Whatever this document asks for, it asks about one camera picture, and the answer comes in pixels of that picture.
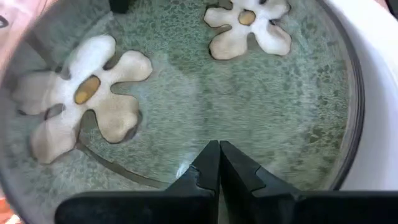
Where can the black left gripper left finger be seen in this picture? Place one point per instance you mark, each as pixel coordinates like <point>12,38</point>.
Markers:
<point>186,205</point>

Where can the orange cup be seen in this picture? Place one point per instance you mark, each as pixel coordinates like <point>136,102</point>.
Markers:
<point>3,208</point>

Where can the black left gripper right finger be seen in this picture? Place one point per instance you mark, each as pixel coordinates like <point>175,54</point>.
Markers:
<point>264,208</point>

